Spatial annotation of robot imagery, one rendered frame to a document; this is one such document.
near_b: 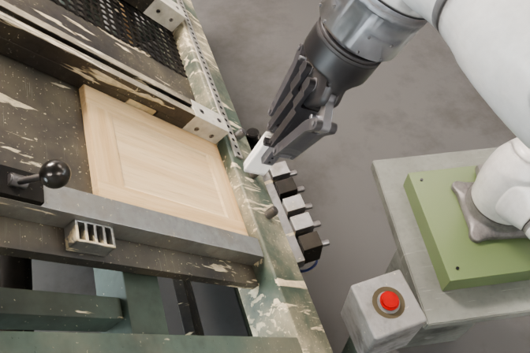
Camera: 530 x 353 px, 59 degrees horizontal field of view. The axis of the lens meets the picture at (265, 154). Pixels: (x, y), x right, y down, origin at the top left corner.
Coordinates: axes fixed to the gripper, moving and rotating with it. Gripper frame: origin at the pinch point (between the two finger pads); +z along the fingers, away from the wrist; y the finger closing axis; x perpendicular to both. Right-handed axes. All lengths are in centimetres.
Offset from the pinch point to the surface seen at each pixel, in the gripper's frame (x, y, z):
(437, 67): 165, -165, 79
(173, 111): -1, -42, 41
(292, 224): 37, -26, 56
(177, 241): -0.5, -5.8, 36.8
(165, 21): -2, -95, 55
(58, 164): -23.3, -0.6, 11.2
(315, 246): 42, -19, 53
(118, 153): -13.3, -22.9, 35.9
